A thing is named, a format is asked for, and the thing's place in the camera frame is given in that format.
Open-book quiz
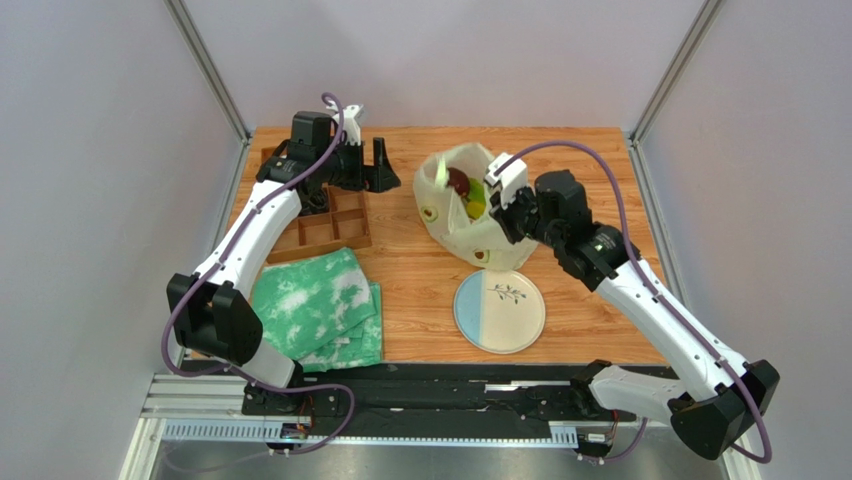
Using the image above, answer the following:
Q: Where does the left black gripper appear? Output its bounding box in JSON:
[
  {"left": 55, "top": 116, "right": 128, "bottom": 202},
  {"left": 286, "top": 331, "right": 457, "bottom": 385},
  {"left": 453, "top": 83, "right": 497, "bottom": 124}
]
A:
[{"left": 315, "top": 137, "right": 400, "bottom": 193}]

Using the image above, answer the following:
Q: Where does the avocado print plastic bag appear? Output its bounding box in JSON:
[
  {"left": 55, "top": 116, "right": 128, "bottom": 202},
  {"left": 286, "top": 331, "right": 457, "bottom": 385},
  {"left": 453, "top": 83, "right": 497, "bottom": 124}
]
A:
[{"left": 413, "top": 143, "right": 538, "bottom": 270}]

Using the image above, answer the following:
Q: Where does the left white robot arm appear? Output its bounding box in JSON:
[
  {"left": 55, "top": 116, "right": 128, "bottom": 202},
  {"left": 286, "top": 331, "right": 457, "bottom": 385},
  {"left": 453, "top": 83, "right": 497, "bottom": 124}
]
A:
[{"left": 161, "top": 104, "right": 401, "bottom": 392}]

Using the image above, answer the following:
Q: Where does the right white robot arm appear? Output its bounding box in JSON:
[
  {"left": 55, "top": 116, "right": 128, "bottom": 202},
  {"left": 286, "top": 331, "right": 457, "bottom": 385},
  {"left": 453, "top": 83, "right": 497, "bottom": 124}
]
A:
[{"left": 484, "top": 170, "right": 780, "bottom": 460}]

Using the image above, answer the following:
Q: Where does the dark red fake fruit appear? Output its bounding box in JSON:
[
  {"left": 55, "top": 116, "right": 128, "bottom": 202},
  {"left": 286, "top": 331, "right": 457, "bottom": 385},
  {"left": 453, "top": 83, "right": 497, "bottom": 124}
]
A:
[{"left": 447, "top": 167, "right": 471, "bottom": 198}]

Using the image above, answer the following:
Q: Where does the wooden compartment tray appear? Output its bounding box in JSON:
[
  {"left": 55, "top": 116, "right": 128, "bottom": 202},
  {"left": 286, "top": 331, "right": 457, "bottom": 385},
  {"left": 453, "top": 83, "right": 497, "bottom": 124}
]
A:
[{"left": 267, "top": 145, "right": 372, "bottom": 264}]

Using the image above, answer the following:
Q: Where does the blue cream ceramic plate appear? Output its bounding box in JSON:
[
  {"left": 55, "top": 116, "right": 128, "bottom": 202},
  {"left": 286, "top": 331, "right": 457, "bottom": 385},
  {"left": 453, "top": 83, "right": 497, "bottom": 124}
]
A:
[{"left": 453, "top": 270, "right": 546, "bottom": 355}]

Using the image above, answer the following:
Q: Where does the green white tie-dye cloth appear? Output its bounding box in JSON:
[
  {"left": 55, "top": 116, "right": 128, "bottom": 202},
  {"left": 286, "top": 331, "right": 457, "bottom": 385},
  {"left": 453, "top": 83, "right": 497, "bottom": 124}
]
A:
[{"left": 252, "top": 248, "right": 383, "bottom": 373}]

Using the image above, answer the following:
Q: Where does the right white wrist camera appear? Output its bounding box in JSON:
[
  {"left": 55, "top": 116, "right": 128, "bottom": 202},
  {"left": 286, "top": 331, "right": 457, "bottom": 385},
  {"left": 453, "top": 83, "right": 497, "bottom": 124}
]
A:
[{"left": 484, "top": 152, "right": 529, "bottom": 209}]

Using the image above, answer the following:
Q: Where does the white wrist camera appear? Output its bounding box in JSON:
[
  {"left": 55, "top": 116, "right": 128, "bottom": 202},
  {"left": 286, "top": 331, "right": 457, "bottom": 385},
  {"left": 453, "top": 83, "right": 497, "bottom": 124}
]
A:
[
  {"left": 484, "top": 152, "right": 529, "bottom": 209},
  {"left": 343, "top": 104, "right": 365, "bottom": 146}
]

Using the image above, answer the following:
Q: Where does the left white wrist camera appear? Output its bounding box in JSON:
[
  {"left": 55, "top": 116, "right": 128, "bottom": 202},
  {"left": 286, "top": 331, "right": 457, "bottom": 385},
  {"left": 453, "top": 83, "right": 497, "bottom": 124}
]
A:
[{"left": 343, "top": 104, "right": 365, "bottom": 146}]

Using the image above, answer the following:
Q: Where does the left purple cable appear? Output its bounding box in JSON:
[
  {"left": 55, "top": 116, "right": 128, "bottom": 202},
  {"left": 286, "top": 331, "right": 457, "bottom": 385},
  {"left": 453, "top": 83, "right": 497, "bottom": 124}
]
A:
[{"left": 160, "top": 92, "right": 357, "bottom": 457}]

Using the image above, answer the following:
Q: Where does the purple cable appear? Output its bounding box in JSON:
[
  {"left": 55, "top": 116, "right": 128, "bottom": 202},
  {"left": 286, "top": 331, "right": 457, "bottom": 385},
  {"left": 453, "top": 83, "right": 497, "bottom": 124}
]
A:
[
  {"left": 160, "top": 92, "right": 357, "bottom": 457},
  {"left": 495, "top": 140, "right": 774, "bottom": 465}
]

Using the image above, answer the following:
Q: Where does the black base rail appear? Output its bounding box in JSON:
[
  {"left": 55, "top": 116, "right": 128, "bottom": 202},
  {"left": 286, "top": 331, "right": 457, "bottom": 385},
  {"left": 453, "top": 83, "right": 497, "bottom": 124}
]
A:
[{"left": 241, "top": 363, "right": 637, "bottom": 440}]

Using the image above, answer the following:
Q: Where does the aluminium frame post left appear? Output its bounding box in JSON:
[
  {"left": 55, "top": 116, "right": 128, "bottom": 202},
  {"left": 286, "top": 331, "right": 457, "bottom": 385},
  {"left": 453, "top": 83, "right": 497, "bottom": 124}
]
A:
[{"left": 164, "top": 0, "right": 251, "bottom": 145}]

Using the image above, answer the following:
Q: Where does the aluminium frame post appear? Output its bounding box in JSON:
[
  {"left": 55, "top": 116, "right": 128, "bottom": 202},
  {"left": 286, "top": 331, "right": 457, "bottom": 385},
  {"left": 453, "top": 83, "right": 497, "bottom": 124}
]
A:
[
  {"left": 629, "top": 0, "right": 726, "bottom": 145},
  {"left": 164, "top": 0, "right": 251, "bottom": 145}
]

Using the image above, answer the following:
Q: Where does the aluminium frame post right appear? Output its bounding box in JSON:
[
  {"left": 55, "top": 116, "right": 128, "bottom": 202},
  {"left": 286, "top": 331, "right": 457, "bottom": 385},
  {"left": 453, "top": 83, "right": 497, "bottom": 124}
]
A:
[{"left": 629, "top": 0, "right": 726, "bottom": 145}]

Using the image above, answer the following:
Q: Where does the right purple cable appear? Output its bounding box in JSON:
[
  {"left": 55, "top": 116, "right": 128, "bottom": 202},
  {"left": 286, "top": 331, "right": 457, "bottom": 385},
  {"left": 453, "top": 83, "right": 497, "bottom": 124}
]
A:
[{"left": 495, "top": 140, "right": 774, "bottom": 465}]

